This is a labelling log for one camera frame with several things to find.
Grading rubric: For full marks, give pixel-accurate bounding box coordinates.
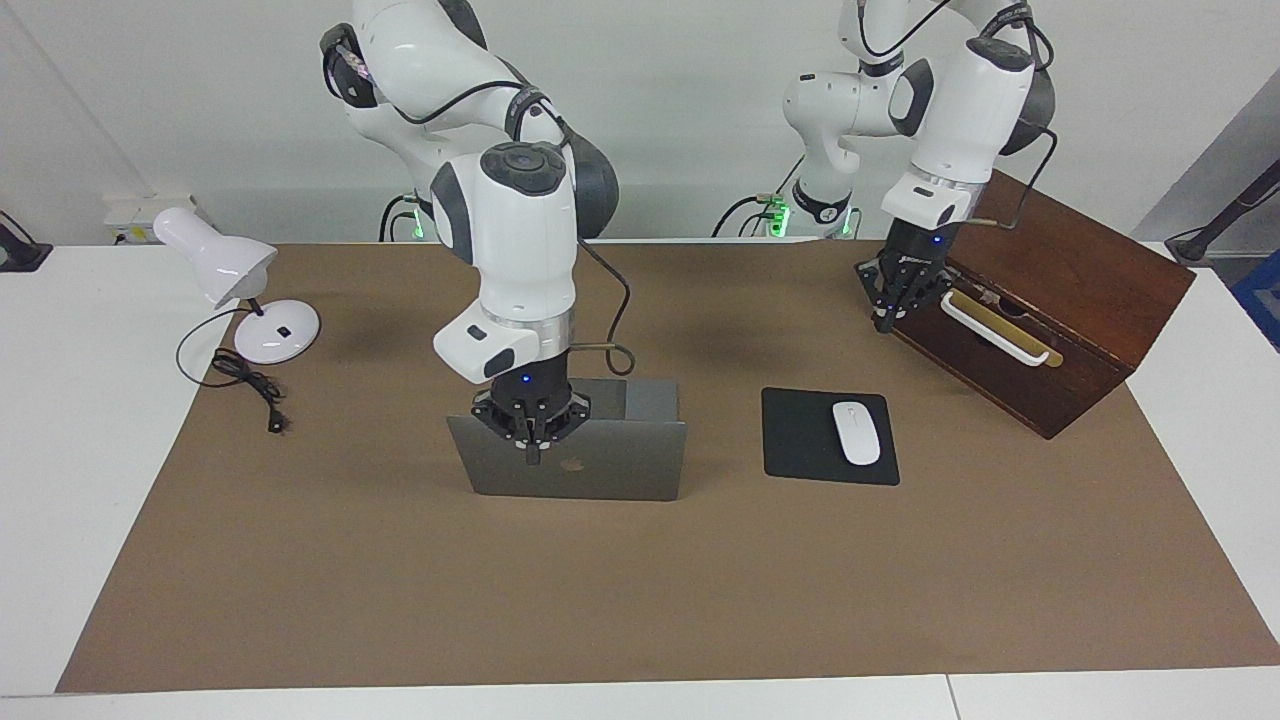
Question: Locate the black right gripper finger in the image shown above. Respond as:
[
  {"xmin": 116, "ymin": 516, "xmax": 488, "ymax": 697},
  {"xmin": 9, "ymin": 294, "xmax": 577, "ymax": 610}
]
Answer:
[
  {"xmin": 532, "ymin": 398, "xmax": 592, "ymax": 467},
  {"xmin": 472, "ymin": 398, "xmax": 536, "ymax": 467}
]

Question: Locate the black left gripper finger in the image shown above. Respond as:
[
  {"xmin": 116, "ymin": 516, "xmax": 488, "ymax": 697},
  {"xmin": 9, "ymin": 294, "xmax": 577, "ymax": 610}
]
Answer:
[
  {"xmin": 891, "ymin": 268, "xmax": 954, "ymax": 321},
  {"xmin": 856, "ymin": 257, "xmax": 902, "ymax": 334}
]

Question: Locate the silver laptop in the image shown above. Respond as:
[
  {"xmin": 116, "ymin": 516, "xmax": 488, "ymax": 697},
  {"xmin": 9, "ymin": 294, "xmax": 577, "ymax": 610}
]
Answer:
[{"xmin": 447, "ymin": 378, "xmax": 688, "ymax": 502}]

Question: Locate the white computer mouse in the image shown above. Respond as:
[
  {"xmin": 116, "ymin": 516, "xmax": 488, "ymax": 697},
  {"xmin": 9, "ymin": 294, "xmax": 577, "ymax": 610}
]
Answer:
[{"xmin": 832, "ymin": 401, "xmax": 882, "ymax": 467}]

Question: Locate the dark wooden box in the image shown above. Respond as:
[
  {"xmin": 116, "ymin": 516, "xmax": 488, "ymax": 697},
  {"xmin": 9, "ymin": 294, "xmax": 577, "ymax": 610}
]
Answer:
[{"xmin": 871, "ymin": 167, "xmax": 1197, "ymax": 441}]

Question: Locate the black mouse pad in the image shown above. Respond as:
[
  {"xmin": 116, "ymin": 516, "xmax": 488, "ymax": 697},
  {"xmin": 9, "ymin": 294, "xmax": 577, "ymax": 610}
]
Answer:
[{"xmin": 761, "ymin": 388, "xmax": 901, "ymax": 487}]

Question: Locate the brown table mat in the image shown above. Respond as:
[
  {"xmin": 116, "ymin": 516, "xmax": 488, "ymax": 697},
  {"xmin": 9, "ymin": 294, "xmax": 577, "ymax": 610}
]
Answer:
[{"xmin": 55, "ymin": 240, "xmax": 1280, "ymax": 694}]

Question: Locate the black tripod leg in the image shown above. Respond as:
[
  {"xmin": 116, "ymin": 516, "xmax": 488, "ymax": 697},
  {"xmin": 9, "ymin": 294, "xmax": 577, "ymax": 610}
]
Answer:
[{"xmin": 1165, "ymin": 158, "xmax": 1280, "ymax": 266}]

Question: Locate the white desk lamp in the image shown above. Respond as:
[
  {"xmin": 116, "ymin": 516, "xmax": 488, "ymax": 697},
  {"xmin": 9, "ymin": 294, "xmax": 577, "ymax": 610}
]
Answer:
[{"xmin": 153, "ymin": 207, "xmax": 322, "ymax": 366}]

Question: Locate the white power strip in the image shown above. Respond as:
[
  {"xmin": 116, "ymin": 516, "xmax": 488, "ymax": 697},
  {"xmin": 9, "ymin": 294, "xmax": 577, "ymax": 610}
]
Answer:
[{"xmin": 103, "ymin": 195, "xmax": 201, "ymax": 246}]

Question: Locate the black stand foot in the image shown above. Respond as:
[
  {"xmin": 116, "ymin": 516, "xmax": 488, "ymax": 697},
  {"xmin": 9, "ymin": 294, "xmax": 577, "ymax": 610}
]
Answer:
[{"xmin": 0, "ymin": 210, "xmax": 53, "ymax": 273}]

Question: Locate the brass handle backplate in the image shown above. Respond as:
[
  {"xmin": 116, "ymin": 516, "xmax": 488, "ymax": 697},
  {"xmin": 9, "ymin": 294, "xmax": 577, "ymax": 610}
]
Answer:
[{"xmin": 934, "ymin": 282, "xmax": 1064, "ymax": 369}]

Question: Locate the white box handle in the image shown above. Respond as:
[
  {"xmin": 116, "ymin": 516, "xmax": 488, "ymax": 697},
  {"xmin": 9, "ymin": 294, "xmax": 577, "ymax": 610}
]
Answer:
[{"xmin": 940, "ymin": 291, "xmax": 1051, "ymax": 367}]

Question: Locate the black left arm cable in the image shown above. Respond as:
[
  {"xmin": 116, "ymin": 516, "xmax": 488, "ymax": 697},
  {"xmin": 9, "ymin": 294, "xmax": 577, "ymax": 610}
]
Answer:
[{"xmin": 858, "ymin": 0, "xmax": 1059, "ymax": 229}]

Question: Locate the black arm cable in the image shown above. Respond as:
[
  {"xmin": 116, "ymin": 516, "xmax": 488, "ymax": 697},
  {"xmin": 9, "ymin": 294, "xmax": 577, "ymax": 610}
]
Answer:
[
  {"xmin": 385, "ymin": 80, "xmax": 638, "ymax": 379},
  {"xmin": 858, "ymin": 0, "xmax": 1059, "ymax": 229}
]

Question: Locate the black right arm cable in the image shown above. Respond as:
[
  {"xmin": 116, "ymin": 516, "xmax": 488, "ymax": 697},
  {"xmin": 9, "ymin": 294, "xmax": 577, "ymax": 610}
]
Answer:
[{"xmin": 385, "ymin": 80, "xmax": 638, "ymax": 379}]

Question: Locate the black left base cable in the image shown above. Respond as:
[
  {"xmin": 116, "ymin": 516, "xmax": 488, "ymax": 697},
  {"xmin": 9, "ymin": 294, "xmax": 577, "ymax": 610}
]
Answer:
[{"xmin": 712, "ymin": 150, "xmax": 806, "ymax": 239}]

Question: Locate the black base cable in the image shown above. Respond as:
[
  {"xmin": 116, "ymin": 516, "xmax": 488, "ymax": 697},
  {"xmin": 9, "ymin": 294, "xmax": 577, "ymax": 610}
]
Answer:
[
  {"xmin": 378, "ymin": 192, "xmax": 421, "ymax": 243},
  {"xmin": 712, "ymin": 150, "xmax": 806, "ymax": 239}
]

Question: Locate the black right base cable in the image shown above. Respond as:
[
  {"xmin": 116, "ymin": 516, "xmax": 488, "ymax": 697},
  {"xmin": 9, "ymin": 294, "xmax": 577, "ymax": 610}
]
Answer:
[{"xmin": 378, "ymin": 192, "xmax": 421, "ymax": 243}]

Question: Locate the black lamp power cable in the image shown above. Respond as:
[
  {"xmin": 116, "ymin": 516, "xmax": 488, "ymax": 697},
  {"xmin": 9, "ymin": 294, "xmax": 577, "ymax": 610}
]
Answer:
[{"xmin": 176, "ymin": 305, "xmax": 291, "ymax": 434}]

